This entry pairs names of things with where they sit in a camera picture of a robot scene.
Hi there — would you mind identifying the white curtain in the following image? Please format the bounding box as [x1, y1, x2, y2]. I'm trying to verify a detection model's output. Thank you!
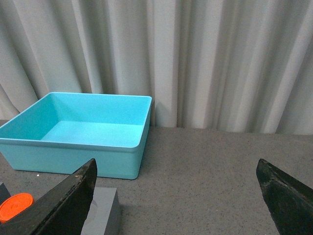
[0, 0, 313, 135]

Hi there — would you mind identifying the gray block with square recess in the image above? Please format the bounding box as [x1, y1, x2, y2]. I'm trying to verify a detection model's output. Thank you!
[0, 182, 11, 205]

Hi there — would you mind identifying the blue plastic box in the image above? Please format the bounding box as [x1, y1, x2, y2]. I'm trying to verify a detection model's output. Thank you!
[0, 92, 152, 180]

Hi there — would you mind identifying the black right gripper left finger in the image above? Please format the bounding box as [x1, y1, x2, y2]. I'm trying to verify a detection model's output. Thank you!
[0, 159, 97, 235]

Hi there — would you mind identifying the orange cylinder part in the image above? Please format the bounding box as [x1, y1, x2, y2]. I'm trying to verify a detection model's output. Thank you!
[0, 193, 35, 223]

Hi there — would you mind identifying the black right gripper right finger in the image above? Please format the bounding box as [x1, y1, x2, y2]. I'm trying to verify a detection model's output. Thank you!
[256, 159, 313, 235]

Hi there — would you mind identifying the gray block with round hole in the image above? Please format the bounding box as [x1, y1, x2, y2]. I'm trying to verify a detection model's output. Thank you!
[81, 187, 121, 235]

